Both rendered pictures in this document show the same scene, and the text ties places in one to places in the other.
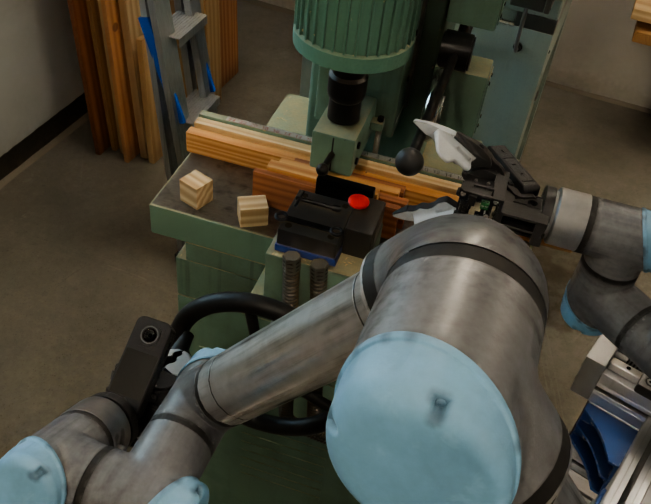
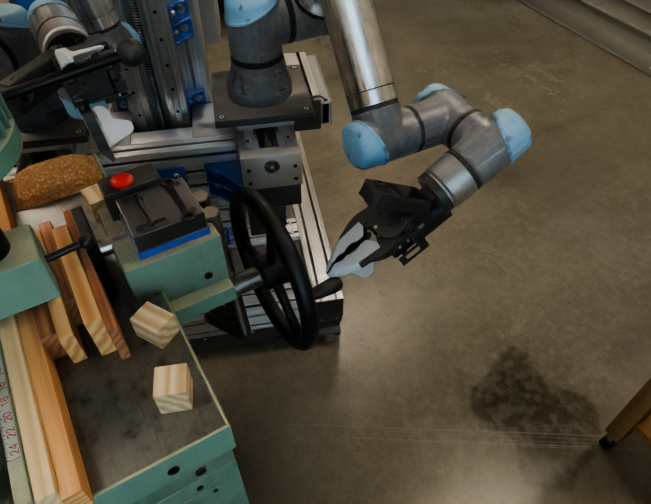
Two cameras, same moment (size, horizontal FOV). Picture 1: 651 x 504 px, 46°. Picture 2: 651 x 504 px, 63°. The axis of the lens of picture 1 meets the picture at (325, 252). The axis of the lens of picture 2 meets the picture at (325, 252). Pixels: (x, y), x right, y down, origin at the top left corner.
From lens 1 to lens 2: 1.19 m
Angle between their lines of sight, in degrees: 81
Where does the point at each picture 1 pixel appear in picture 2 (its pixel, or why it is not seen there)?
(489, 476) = not seen: outside the picture
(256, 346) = (374, 26)
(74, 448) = (480, 120)
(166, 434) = (424, 106)
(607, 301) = not seen: hidden behind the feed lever
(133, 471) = (453, 101)
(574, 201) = (65, 22)
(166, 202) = (210, 415)
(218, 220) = (188, 352)
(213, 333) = not seen: hidden behind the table
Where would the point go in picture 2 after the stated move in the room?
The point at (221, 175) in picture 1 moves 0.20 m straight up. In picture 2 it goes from (110, 420) to (43, 318)
